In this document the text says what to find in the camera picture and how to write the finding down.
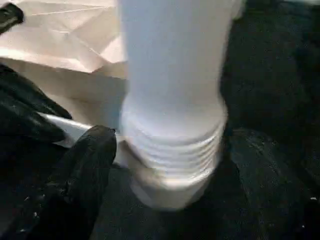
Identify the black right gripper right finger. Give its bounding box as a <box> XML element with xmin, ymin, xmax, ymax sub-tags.
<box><xmin>228</xmin><ymin>128</ymin><xmax>320</xmax><ymax>240</ymax></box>

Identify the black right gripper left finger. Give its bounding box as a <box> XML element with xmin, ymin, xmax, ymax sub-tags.
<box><xmin>27</xmin><ymin>124</ymin><xmax>118</xmax><ymax>240</ymax></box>

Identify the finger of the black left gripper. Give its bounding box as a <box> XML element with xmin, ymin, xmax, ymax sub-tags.
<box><xmin>0</xmin><ymin>63</ymin><xmax>73</xmax><ymax>146</ymax></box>

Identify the white plastic table top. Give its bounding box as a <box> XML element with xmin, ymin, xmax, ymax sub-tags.
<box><xmin>0</xmin><ymin>0</ymin><xmax>246</xmax><ymax>212</ymax></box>

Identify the white plastic table leg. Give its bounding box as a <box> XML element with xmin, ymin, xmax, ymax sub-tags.
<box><xmin>118</xmin><ymin>0</ymin><xmax>230</xmax><ymax>191</ymax></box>

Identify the black work mat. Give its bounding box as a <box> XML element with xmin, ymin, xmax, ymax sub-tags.
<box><xmin>0</xmin><ymin>0</ymin><xmax>320</xmax><ymax>240</ymax></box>

